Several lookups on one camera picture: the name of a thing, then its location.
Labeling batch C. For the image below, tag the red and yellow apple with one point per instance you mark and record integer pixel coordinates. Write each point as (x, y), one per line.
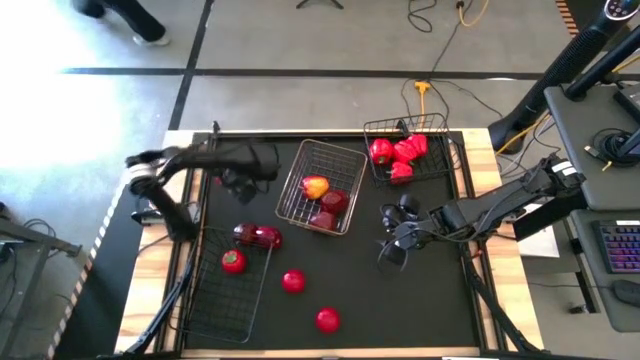
(315, 186)

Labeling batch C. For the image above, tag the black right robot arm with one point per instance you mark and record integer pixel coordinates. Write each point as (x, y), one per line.
(500, 205)

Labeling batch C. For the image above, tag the grey metal stand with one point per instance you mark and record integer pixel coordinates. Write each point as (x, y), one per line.
(40, 239)

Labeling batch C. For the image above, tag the person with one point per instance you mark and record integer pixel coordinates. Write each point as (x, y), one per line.
(140, 25)

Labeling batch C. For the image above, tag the backlit keyboard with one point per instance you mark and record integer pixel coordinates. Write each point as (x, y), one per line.
(622, 247)

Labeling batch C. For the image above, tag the black table mat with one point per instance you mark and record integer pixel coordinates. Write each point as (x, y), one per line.
(400, 310)

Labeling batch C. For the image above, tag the black floor mat striped edge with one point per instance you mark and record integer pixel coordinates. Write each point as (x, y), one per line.
(567, 17)
(100, 280)

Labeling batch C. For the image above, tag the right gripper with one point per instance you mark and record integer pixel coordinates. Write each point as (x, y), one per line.
(420, 230)

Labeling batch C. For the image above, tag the black tower fan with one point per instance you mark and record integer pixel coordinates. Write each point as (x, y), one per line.
(565, 65)

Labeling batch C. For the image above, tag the black computer mouse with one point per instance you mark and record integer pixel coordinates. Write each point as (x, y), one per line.
(629, 293)

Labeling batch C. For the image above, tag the dark red apple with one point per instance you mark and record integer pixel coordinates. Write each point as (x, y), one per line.
(245, 233)
(271, 237)
(334, 201)

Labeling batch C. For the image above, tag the grey desk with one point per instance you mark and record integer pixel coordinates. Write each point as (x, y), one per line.
(575, 150)
(605, 300)

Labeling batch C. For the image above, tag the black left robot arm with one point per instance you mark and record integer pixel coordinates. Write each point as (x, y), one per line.
(215, 157)

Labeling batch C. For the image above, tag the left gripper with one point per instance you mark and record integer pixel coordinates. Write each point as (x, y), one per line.
(245, 182)

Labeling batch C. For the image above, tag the black desk beam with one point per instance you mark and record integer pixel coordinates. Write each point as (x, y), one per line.
(550, 216)

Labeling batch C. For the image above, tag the white paper sheet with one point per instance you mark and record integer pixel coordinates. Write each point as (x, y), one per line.
(540, 242)

